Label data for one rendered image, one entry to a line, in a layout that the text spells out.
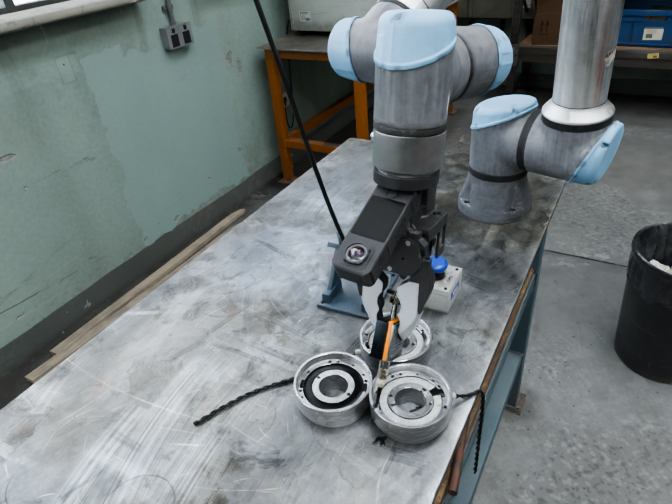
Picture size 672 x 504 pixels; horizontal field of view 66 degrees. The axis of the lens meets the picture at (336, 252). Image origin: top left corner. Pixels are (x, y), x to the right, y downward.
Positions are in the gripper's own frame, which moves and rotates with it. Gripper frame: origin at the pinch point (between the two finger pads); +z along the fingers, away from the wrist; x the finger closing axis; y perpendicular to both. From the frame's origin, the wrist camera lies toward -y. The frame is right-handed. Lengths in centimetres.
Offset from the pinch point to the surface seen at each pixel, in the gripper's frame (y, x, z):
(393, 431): -4.9, -3.5, 10.8
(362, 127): 187, 103, 29
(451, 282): 23.2, -0.2, 5.2
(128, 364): -10.1, 38.9, 14.8
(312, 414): -7.4, 6.6, 11.1
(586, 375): 110, -24, 78
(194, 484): -20.2, 15.3, 15.9
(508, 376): 72, -5, 59
